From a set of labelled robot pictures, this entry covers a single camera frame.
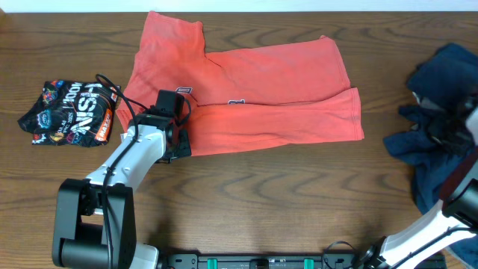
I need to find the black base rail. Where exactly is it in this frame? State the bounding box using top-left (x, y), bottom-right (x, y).
top-left (164, 252), bottom-right (447, 269)

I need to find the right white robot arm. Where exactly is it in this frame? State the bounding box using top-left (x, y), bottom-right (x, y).
top-left (356, 105), bottom-right (477, 268)

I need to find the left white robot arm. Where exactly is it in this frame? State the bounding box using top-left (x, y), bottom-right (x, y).
top-left (52, 114), bottom-right (191, 269)

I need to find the orange printed t-shirt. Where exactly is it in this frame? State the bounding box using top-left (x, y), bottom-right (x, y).
top-left (117, 12), bottom-right (364, 156)

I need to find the black printed folded t-shirt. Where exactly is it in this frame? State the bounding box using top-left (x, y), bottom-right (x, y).
top-left (18, 80), bottom-right (117, 147)

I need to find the navy blue garment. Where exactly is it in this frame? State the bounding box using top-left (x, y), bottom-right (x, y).
top-left (399, 43), bottom-right (477, 268)

